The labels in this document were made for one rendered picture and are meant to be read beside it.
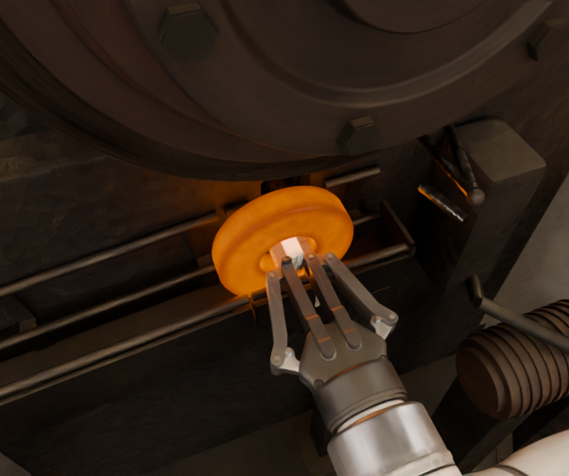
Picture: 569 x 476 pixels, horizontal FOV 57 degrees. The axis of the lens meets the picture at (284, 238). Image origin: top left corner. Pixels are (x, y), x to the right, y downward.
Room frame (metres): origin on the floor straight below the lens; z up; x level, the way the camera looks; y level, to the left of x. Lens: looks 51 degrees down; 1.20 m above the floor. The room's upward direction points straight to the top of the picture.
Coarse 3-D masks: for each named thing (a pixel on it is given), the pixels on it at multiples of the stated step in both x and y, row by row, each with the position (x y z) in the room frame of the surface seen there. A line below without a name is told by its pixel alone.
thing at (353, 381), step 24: (312, 336) 0.23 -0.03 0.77; (336, 336) 0.23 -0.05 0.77; (360, 336) 0.23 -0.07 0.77; (312, 360) 0.20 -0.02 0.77; (336, 360) 0.20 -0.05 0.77; (360, 360) 0.20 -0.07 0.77; (384, 360) 0.20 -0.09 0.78; (312, 384) 0.18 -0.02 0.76; (336, 384) 0.17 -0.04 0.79; (360, 384) 0.17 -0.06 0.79; (384, 384) 0.17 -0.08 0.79; (336, 408) 0.16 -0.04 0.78; (360, 408) 0.15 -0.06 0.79; (336, 432) 0.14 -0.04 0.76
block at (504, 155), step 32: (480, 128) 0.48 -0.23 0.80; (480, 160) 0.43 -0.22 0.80; (512, 160) 0.43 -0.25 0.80; (448, 192) 0.44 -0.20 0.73; (512, 192) 0.40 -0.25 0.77; (448, 224) 0.43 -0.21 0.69; (480, 224) 0.39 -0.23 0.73; (512, 224) 0.41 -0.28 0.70; (416, 256) 0.46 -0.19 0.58; (448, 256) 0.41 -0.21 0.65; (480, 256) 0.40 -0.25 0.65; (448, 288) 0.39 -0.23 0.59
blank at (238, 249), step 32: (288, 192) 0.35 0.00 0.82; (320, 192) 0.36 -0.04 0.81; (224, 224) 0.34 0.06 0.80; (256, 224) 0.32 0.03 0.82; (288, 224) 0.33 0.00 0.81; (320, 224) 0.34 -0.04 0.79; (352, 224) 0.36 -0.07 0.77; (224, 256) 0.31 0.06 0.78; (256, 256) 0.32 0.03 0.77; (256, 288) 0.32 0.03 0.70
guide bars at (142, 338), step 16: (368, 256) 0.36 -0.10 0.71; (384, 256) 0.36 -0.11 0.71; (224, 304) 0.29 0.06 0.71; (240, 304) 0.30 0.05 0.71; (176, 320) 0.28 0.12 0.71; (192, 320) 0.28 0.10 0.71; (208, 320) 0.29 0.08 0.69; (144, 336) 0.26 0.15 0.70; (160, 336) 0.26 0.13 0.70; (96, 352) 0.24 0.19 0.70; (112, 352) 0.24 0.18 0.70; (48, 368) 0.23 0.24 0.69; (64, 368) 0.23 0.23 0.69; (80, 368) 0.24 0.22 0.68; (16, 384) 0.21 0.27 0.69; (32, 384) 0.21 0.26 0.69
